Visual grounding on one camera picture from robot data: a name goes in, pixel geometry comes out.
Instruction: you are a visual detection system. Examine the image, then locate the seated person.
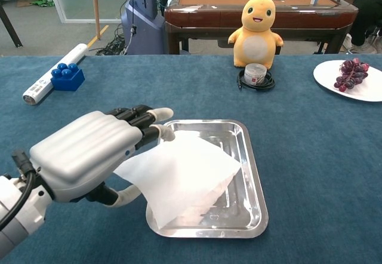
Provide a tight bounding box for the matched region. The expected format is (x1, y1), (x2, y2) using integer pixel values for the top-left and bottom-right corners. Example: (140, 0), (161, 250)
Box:
(349, 0), (382, 54)

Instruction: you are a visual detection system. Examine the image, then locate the white paper sheet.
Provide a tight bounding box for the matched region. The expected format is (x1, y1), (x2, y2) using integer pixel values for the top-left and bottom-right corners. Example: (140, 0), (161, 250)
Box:
(112, 129), (242, 231)

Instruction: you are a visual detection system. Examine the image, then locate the white plate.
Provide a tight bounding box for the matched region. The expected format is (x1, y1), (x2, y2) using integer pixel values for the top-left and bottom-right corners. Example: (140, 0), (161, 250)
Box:
(313, 59), (382, 103)

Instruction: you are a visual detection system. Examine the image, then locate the black coiled cable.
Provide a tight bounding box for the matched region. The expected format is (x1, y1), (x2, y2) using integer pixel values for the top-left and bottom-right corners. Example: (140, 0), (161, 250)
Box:
(236, 69), (276, 91)

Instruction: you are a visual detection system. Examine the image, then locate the yellow plush toy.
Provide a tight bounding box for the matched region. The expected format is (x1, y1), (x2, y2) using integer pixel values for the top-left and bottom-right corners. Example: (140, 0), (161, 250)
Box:
(227, 0), (284, 70)

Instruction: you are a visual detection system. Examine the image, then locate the white film roll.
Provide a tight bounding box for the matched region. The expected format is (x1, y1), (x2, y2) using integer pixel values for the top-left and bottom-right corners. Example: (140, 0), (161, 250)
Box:
(22, 43), (90, 106)

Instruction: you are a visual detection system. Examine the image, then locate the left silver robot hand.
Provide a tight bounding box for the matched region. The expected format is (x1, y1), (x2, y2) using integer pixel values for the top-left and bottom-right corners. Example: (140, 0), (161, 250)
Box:
(29, 105), (176, 207)

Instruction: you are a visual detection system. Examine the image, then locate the small clear jar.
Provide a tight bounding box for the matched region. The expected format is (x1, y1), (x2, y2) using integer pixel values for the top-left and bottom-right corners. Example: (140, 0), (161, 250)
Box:
(244, 63), (267, 86)

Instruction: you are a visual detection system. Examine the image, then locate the green object on floor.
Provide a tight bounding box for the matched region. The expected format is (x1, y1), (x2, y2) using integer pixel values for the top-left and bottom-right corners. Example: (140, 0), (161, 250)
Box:
(29, 0), (56, 8)

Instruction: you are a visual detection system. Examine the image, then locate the shiny metal tray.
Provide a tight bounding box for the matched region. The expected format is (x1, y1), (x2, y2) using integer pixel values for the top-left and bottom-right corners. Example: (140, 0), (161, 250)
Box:
(145, 119), (269, 240)

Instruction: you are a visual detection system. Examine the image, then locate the tangle of floor cables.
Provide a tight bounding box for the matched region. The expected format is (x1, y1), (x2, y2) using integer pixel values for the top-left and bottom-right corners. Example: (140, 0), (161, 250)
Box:
(89, 24), (132, 56)

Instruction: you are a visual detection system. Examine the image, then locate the blue grey machine body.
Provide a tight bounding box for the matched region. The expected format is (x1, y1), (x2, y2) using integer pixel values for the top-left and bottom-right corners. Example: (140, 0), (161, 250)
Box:
(121, 0), (166, 56)

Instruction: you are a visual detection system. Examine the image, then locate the black slanted table leg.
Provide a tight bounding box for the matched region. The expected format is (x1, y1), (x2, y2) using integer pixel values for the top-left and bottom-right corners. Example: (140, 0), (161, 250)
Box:
(0, 1), (24, 48)

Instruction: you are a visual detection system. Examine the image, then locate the blue felt tablecloth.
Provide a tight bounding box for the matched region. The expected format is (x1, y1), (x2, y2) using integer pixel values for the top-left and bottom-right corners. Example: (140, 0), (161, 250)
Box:
(0, 54), (382, 264)

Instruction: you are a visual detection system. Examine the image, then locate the bunch of red grapes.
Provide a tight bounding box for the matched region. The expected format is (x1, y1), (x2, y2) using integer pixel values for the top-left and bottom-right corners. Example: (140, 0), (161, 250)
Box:
(333, 57), (371, 93)

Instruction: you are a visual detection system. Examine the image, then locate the blue toy building block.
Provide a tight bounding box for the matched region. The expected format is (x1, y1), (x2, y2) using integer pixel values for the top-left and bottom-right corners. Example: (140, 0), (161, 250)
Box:
(50, 63), (86, 92)

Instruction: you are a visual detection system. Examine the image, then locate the brown mahjong table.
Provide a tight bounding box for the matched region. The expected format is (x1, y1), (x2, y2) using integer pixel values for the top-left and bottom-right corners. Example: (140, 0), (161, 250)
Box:
(164, 0), (359, 56)

